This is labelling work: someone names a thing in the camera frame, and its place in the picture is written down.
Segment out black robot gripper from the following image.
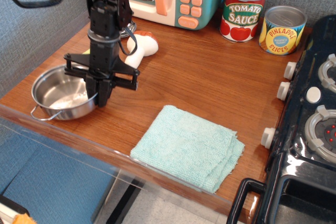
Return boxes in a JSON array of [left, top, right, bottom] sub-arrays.
[[64, 30, 140, 107]]

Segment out silver metal pot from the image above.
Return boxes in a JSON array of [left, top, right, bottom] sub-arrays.
[[30, 65, 97, 121]]

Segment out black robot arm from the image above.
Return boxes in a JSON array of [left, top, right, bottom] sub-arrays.
[[64, 0, 140, 107]]

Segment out black edged basket corner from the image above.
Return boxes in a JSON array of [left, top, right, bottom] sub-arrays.
[[1, 195, 36, 224]]

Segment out white stove knob lower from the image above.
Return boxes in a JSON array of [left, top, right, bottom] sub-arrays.
[[261, 127, 276, 149]]

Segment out white stove knob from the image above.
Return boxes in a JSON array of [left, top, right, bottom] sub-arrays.
[[283, 61, 297, 80], [277, 82, 290, 101], [261, 127, 276, 149]]

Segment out white plush mushroom toy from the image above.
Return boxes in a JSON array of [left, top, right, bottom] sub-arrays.
[[124, 30, 159, 69]]

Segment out clear acrylic table guard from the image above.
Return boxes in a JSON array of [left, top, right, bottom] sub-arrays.
[[1, 107, 227, 223]]

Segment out light teal folded cloth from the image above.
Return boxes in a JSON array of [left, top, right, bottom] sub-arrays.
[[130, 105, 245, 194]]

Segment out tomato sauce can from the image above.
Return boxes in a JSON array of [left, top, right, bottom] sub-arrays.
[[220, 0, 266, 42]]

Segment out white stove knob middle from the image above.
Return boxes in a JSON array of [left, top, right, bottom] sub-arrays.
[[277, 82, 290, 101]]

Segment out white stove knob upper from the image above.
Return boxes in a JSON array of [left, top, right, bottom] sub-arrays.
[[283, 61, 297, 80]]

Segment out pineapple slices can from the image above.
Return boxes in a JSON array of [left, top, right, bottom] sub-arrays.
[[259, 6, 307, 56]]

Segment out black toy stove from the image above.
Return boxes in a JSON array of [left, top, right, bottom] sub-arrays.
[[227, 15, 335, 223]]

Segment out green handled metal spoon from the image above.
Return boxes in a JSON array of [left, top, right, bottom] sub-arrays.
[[83, 21, 137, 55]]

